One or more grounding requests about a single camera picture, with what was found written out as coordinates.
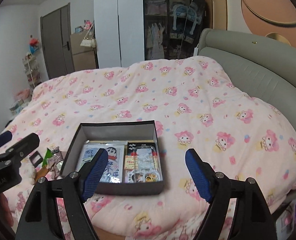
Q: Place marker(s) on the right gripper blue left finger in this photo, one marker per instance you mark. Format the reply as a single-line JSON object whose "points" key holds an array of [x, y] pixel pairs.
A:
{"points": [[91, 173]]}

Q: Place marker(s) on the person's left hand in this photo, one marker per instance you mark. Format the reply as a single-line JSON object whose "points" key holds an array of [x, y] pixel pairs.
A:
{"points": [[5, 211]]}

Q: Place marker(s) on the brown cardboard cabinet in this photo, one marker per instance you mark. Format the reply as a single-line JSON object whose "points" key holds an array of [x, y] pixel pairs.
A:
{"points": [[84, 58]]}

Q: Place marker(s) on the black holographic card box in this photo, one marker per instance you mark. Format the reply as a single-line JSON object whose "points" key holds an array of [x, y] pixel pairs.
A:
{"points": [[132, 147]]}

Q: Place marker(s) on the grey padded bed headboard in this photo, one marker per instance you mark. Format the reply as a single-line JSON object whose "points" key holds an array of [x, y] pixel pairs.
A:
{"points": [[259, 66]]}

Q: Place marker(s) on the cream handbag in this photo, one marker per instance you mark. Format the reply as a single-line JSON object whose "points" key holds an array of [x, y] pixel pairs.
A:
{"points": [[89, 39]]}

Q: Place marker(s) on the clear packet of accessories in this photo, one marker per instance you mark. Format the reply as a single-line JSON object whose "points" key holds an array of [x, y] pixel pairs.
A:
{"points": [[148, 167]]}

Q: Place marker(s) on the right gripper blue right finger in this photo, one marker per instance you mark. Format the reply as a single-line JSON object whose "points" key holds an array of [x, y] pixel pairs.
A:
{"points": [[202, 175]]}

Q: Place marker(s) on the pink cartoon print blanket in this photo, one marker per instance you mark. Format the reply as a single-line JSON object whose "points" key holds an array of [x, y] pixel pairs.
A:
{"points": [[194, 104]]}

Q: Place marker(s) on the white storage rack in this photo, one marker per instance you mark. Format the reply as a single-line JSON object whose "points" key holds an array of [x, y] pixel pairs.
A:
{"points": [[32, 70]]}

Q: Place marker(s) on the round orange wall decor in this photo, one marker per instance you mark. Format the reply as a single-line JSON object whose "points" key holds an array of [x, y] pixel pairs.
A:
{"points": [[274, 19]]}

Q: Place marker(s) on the red celebrity photo packet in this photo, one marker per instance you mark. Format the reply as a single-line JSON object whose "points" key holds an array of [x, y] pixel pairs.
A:
{"points": [[130, 167]]}

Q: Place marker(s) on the red plush toy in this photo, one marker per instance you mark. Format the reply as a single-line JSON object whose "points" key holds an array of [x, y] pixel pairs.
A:
{"points": [[34, 45]]}

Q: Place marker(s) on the brown cosmetic tube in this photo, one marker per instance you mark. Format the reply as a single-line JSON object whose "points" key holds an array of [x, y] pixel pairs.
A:
{"points": [[55, 163]]}

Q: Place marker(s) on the white wardrobe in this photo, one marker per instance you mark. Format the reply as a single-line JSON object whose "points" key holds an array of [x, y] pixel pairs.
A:
{"points": [[119, 32]]}

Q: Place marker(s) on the dark glass door closet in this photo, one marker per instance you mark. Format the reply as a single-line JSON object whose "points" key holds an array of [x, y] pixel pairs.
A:
{"points": [[172, 28]]}

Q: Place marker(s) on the grey room door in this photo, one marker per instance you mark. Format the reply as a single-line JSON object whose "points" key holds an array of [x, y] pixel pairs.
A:
{"points": [[56, 43]]}

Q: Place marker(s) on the green red snack packet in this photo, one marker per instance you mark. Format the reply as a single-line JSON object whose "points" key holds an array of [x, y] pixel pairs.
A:
{"points": [[48, 155]]}

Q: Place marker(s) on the grey cardboard storage box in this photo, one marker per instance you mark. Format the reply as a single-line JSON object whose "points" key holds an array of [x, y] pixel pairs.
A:
{"points": [[113, 137]]}

